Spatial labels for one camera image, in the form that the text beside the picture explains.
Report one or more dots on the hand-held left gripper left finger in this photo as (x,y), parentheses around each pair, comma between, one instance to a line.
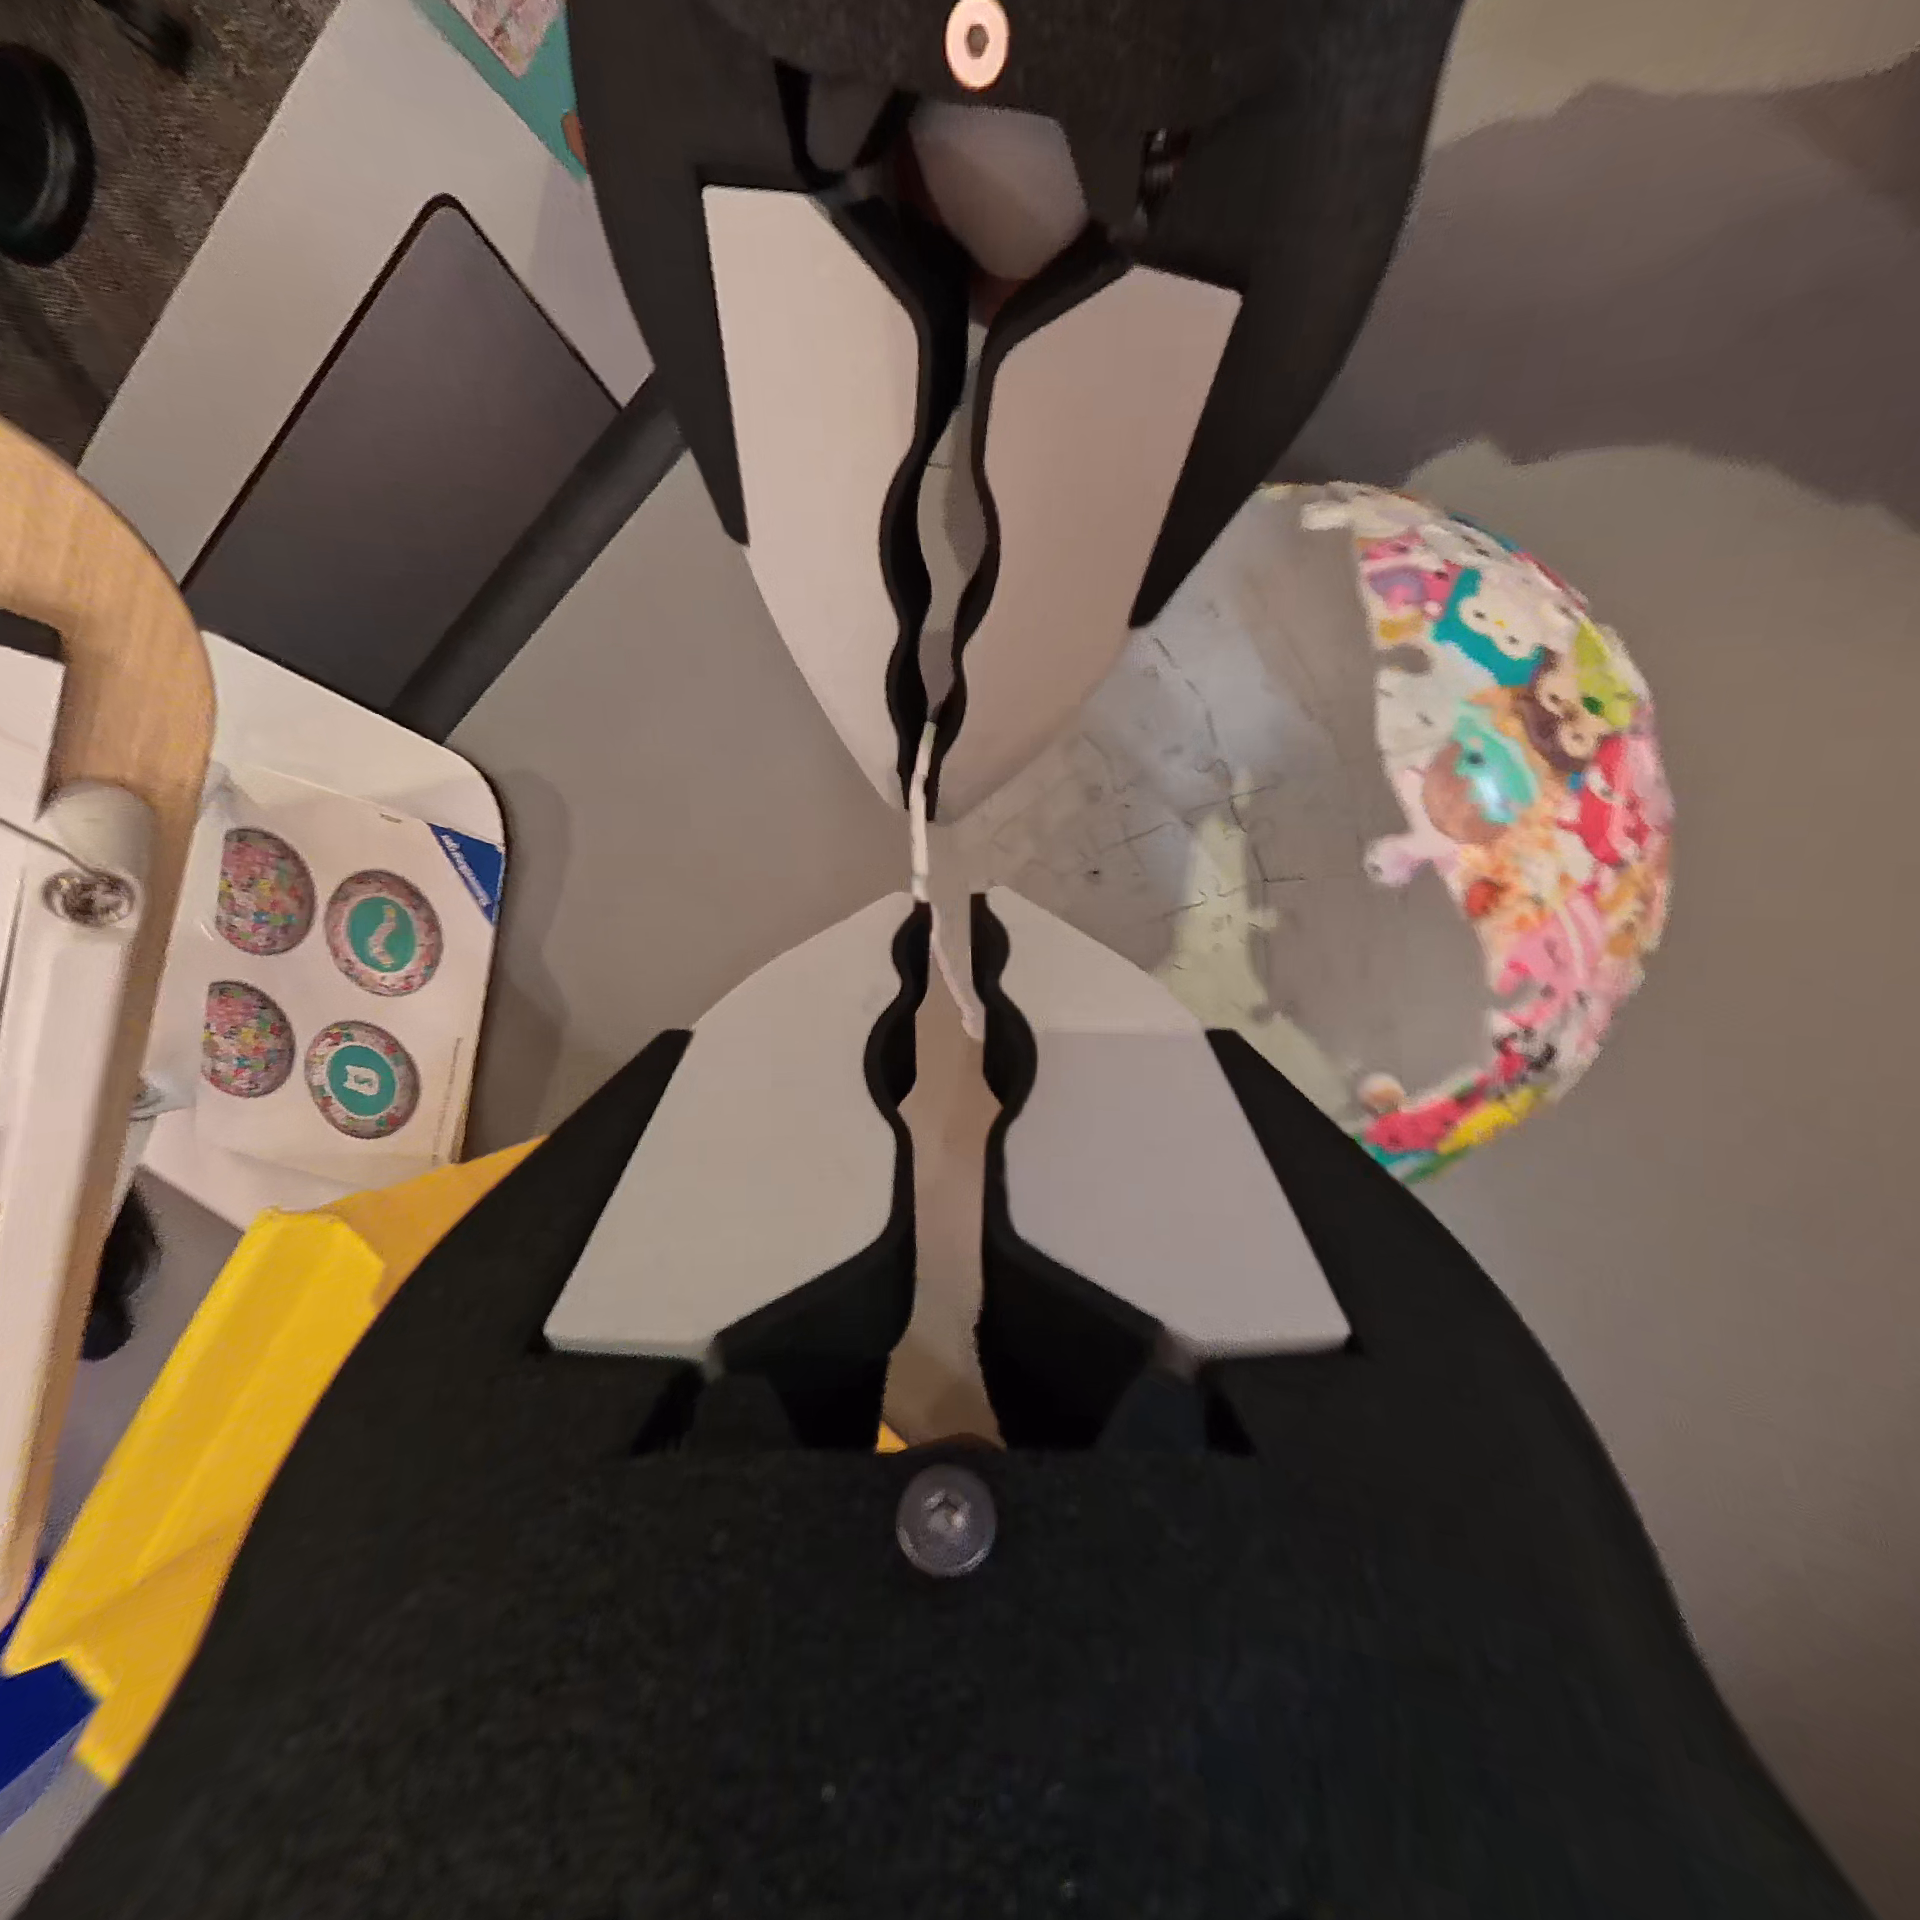
(736,1200)

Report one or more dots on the yellow plastic bin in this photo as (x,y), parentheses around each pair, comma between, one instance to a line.
(240,1411)

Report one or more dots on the puzzle box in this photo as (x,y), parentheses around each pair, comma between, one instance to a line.
(527,61)

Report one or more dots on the sheet with round pictures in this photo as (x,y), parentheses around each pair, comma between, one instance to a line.
(331,960)

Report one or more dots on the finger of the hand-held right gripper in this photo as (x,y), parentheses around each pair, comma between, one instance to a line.
(1095,481)
(825,451)

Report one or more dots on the colourful puzzle ball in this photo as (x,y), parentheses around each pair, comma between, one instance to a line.
(1500,781)

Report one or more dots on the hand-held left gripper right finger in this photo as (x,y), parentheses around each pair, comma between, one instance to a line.
(1170,1200)

